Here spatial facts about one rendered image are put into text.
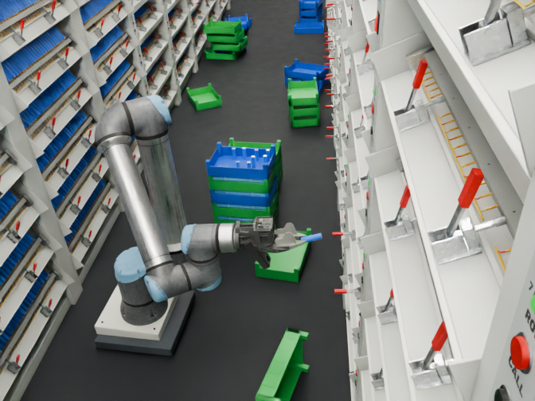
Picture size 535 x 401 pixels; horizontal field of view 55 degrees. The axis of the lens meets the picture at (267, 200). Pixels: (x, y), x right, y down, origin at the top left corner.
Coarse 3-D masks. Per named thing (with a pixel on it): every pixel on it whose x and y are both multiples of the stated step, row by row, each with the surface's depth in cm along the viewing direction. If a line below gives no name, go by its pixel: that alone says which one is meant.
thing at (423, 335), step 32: (384, 160) 94; (384, 192) 91; (384, 224) 84; (416, 224) 80; (416, 256) 75; (416, 288) 70; (416, 320) 66; (416, 352) 62; (448, 352) 60; (416, 384) 59; (448, 384) 57
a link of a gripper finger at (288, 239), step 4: (288, 232) 152; (284, 236) 153; (288, 236) 153; (292, 236) 152; (276, 240) 154; (280, 240) 154; (284, 240) 154; (288, 240) 154; (292, 240) 153; (300, 240) 155; (304, 240) 155; (276, 244) 155; (280, 244) 154; (284, 244) 154; (288, 244) 154; (292, 244) 154; (296, 244) 154; (300, 244) 154; (292, 248) 154
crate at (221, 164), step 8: (216, 152) 259; (224, 152) 263; (240, 152) 261; (248, 152) 260; (264, 152) 258; (272, 152) 255; (208, 160) 246; (216, 160) 260; (224, 160) 260; (232, 160) 260; (240, 160) 259; (248, 160) 259; (272, 160) 251; (208, 168) 247; (216, 168) 246; (224, 168) 245; (232, 168) 244; (240, 168) 243; (248, 168) 242; (256, 168) 252; (264, 168) 240; (224, 176) 248; (232, 176) 247; (240, 176) 246; (248, 176) 245; (256, 176) 244; (264, 176) 243
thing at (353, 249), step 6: (342, 198) 184; (348, 198) 183; (348, 204) 185; (348, 210) 185; (348, 216) 182; (348, 222) 179; (354, 228) 175; (354, 240) 170; (354, 246) 168; (354, 252) 165; (354, 258) 163; (354, 264) 161; (354, 270) 159; (354, 276) 156; (354, 282) 154; (354, 288) 152; (354, 294) 150; (354, 300) 149; (360, 300) 148; (354, 330) 134
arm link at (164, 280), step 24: (120, 120) 166; (96, 144) 166; (120, 144) 166; (120, 168) 163; (120, 192) 163; (144, 192) 164; (144, 216) 161; (144, 240) 159; (144, 264) 160; (168, 264) 158; (168, 288) 156
